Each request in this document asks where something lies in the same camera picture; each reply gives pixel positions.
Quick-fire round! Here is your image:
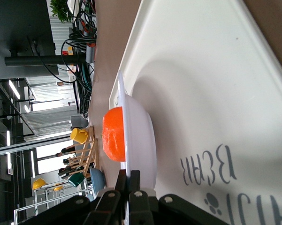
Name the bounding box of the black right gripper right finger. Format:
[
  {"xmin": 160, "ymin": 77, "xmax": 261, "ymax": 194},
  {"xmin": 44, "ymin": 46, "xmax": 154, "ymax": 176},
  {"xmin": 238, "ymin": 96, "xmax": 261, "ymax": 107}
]
[{"xmin": 128, "ymin": 170, "xmax": 156, "ymax": 225}]

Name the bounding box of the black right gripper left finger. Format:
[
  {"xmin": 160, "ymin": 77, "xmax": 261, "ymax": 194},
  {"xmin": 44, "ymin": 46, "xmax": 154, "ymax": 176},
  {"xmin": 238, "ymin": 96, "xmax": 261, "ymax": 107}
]
[{"xmin": 83, "ymin": 168, "xmax": 128, "ymax": 225}]

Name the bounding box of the white round plate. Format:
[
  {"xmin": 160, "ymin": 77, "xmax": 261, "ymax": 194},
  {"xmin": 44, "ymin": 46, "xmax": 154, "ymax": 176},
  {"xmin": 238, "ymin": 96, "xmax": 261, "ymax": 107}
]
[{"xmin": 117, "ymin": 70, "xmax": 158, "ymax": 191}]

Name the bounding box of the orange fruit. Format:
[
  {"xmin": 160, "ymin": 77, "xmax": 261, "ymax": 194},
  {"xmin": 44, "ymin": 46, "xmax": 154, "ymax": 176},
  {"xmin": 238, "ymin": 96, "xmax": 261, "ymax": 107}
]
[{"xmin": 102, "ymin": 105, "xmax": 126, "ymax": 163}]

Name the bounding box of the blue bowl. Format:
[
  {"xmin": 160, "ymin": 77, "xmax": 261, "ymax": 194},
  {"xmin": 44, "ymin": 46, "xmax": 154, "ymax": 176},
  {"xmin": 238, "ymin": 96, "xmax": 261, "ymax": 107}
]
[{"xmin": 89, "ymin": 167, "xmax": 107, "ymax": 195}]

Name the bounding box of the dark green mug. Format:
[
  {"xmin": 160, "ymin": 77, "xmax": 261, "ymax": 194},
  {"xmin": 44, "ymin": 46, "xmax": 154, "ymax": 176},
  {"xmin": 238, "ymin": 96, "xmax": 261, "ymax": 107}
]
[{"xmin": 68, "ymin": 172, "xmax": 85, "ymax": 188}]

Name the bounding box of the wooden mug rack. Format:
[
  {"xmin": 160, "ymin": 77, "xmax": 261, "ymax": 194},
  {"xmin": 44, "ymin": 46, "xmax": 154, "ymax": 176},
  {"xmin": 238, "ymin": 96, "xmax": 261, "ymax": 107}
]
[{"xmin": 60, "ymin": 125, "xmax": 99, "ymax": 180}]

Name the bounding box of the yellow mug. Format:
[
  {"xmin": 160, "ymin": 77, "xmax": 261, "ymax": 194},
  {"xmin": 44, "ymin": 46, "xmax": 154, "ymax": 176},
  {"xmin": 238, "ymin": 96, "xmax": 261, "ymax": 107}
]
[{"xmin": 69, "ymin": 127, "xmax": 89, "ymax": 144}]

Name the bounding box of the grey cup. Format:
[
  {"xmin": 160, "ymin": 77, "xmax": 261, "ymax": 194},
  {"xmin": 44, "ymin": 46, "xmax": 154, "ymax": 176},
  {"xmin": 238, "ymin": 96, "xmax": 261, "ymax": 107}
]
[{"xmin": 70, "ymin": 115, "xmax": 89, "ymax": 128}]

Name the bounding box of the cream bear print tray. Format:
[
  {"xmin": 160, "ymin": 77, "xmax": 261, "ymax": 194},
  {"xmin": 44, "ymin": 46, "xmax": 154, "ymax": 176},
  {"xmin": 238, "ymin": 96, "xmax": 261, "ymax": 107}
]
[{"xmin": 108, "ymin": 0, "xmax": 282, "ymax": 225}]

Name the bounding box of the green plant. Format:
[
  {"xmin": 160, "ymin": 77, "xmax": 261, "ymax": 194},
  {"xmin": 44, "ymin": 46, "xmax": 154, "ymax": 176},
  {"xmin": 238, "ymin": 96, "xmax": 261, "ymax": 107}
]
[{"xmin": 49, "ymin": 0, "xmax": 73, "ymax": 23}]

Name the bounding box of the black cable bundle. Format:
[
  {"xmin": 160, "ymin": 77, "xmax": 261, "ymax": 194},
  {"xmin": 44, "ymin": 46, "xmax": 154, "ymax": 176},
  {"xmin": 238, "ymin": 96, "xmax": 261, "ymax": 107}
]
[{"xmin": 60, "ymin": 0, "xmax": 99, "ymax": 118}]

